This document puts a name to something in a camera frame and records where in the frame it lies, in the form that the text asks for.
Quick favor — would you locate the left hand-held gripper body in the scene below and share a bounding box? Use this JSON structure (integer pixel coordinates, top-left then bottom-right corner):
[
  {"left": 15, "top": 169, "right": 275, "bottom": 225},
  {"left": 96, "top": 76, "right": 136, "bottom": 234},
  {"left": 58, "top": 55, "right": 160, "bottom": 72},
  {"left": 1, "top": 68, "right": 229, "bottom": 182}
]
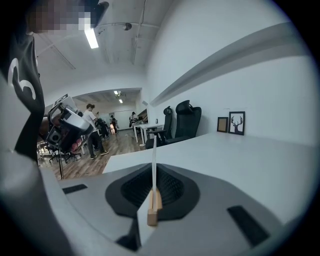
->
[{"left": 45, "top": 93, "right": 95, "bottom": 154}]

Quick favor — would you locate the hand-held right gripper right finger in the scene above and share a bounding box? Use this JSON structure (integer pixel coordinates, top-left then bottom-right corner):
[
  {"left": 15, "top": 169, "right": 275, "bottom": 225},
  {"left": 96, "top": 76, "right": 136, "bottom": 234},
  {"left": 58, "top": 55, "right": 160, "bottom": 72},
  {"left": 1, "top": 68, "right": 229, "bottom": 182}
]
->
[{"left": 136, "top": 162, "right": 291, "bottom": 256}]

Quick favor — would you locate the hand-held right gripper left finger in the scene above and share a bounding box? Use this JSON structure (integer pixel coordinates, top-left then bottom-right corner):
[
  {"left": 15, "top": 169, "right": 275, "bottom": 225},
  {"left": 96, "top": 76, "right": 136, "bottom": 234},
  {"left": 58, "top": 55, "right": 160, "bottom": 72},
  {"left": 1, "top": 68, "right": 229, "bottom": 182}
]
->
[{"left": 38, "top": 162, "right": 154, "bottom": 256}]

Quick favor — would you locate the wooden card holder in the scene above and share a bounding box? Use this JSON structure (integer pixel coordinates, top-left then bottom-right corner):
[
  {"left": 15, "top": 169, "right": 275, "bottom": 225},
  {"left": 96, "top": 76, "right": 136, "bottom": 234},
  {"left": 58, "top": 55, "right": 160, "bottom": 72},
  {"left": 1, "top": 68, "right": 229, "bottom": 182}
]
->
[{"left": 146, "top": 188, "right": 164, "bottom": 227}]

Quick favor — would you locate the white card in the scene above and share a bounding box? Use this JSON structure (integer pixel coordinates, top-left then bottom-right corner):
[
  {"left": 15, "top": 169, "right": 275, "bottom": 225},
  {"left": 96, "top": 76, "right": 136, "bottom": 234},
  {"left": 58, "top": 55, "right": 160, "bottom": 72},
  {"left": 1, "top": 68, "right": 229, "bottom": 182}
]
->
[{"left": 151, "top": 136, "right": 159, "bottom": 211}]

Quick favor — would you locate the person's left forearm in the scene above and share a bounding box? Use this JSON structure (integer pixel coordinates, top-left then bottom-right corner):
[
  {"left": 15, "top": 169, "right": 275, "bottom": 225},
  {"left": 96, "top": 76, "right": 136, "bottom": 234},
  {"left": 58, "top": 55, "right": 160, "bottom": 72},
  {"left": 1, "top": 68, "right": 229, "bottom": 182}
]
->
[{"left": 38, "top": 116, "right": 52, "bottom": 141}]

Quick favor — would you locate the person's left hand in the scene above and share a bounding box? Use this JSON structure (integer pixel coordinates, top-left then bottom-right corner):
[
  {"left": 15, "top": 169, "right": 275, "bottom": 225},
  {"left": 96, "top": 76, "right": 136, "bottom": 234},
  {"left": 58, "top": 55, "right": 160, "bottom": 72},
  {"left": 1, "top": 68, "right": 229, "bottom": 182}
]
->
[{"left": 69, "top": 137, "right": 84, "bottom": 154}]

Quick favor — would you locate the black swivel chair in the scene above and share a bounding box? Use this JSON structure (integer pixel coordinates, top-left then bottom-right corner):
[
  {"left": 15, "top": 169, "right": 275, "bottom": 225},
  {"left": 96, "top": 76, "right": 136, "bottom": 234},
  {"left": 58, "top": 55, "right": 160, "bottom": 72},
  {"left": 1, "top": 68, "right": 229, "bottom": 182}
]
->
[{"left": 37, "top": 139, "right": 83, "bottom": 165}]

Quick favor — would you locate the black thin stand pole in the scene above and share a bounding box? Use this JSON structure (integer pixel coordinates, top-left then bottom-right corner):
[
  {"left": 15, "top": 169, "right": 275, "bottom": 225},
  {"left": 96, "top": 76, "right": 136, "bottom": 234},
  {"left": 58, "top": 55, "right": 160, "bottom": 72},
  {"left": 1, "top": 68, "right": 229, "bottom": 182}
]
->
[{"left": 58, "top": 149, "right": 65, "bottom": 180}]

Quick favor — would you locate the person's black printed shirt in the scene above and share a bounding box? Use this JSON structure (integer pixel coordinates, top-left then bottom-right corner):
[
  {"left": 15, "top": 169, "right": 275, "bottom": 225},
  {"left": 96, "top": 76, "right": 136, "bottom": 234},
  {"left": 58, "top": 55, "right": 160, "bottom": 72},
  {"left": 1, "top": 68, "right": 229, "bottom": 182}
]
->
[{"left": 0, "top": 23, "right": 46, "bottom": 166}]

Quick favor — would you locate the white background desk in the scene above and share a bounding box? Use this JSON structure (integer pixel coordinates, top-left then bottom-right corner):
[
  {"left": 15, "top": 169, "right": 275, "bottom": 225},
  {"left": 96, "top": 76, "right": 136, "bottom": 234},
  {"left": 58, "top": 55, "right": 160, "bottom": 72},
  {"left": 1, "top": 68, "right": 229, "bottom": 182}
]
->
[{"left": 132, "top": 123, "right": 165, "bottom": 147}]

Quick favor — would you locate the long ceiling light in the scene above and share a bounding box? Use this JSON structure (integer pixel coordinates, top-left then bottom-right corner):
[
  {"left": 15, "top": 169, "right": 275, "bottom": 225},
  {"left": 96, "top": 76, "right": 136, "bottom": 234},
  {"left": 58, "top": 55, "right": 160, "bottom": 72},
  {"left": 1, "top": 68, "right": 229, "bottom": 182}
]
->
[{"left": 83, "top": 26, "right": 100, "bottom": 50}]

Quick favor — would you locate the black mesh office chair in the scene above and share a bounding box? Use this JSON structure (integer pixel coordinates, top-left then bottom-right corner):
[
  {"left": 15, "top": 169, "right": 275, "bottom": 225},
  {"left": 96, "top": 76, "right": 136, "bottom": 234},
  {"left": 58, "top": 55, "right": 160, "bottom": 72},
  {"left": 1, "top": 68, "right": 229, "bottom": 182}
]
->
[
  {"left": 147, "top": 105, "right": 174, "bottom": 141},
  {"left": 145, "top": 99, "right": 203, "bottom": 150}
]

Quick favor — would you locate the small brown picture frame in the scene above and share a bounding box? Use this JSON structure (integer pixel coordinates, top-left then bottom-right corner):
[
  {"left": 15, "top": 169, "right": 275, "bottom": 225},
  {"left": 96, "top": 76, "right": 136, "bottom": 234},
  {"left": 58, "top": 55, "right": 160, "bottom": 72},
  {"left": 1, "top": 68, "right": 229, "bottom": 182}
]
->
[{"left": 216, "top": 116, "right": 229, "bottom": 134}]

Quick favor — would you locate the black deer picture frame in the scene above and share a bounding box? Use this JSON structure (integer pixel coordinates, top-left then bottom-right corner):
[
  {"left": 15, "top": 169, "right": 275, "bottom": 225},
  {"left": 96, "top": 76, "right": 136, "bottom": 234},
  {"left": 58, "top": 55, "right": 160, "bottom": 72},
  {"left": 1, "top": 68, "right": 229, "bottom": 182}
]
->
[{"left": 228, "top": 111, "right": 246, "bottom": 136}]

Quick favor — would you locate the black head-worn camera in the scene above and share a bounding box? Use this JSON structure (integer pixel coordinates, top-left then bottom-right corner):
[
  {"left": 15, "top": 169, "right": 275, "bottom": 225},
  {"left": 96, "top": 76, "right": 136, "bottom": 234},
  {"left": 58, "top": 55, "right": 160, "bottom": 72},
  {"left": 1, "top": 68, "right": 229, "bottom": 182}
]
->
[{"left": 90, "top": 0, "right": 110, "bottom": 29}]

